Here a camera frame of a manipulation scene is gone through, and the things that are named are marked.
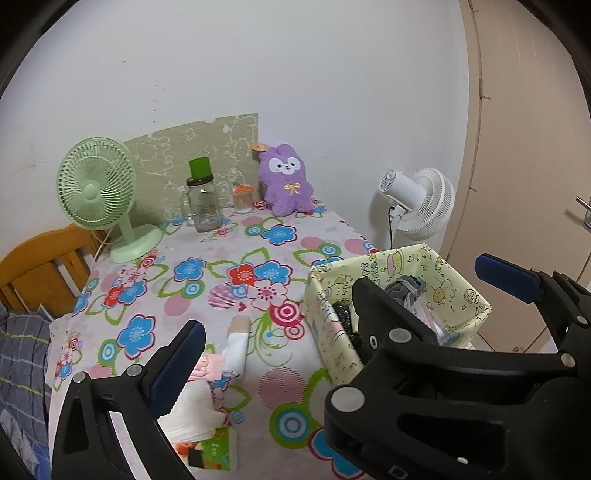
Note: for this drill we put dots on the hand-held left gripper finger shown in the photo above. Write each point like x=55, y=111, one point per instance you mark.
x=178, y=364

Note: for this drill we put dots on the beige door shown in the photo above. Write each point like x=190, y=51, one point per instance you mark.
x=517, y=138

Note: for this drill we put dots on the green orange packet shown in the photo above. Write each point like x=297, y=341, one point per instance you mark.
x=214, y=450

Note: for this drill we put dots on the white standing fan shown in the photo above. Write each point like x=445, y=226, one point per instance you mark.
x=425, y=198

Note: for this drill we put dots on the black cloth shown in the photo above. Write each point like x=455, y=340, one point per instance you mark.
x=344, y=318

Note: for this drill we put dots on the grey sock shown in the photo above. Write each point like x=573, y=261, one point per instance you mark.
x=406, y=288

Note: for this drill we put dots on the white beige rolled sock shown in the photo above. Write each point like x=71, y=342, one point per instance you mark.
x=238, y=346

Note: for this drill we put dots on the pink flat packet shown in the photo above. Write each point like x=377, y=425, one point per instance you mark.
x=210, y=367

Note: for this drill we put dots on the green patterned board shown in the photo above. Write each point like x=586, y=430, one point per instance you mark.
x=152, y=157

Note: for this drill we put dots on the wooden bed headboard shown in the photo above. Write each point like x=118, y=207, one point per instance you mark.
x=27, y=263

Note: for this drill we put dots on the purple plush bunny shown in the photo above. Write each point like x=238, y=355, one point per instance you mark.
x=286, y=184

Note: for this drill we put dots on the yellow cartoon print box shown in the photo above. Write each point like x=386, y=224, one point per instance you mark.
x=461, y=286

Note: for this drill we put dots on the small jar orange lid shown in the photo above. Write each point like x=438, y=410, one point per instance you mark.
x=242, y=201

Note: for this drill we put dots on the grey plaid pillow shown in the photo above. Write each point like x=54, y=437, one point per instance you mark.
x=23, y=360

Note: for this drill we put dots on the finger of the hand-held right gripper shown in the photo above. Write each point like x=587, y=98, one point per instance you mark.
x=508, y=277
x=383, y=314

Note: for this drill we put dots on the green desk fan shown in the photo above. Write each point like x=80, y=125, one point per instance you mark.
x=92, y=189

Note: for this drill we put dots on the blue checked bed sheet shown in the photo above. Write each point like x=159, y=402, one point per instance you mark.
x=34, y=457

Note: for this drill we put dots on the glass jar mug green lid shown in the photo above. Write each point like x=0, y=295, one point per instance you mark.
x=205, y=203

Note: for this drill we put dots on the white folded cloth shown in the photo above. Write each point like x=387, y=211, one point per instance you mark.
x=196, y=410

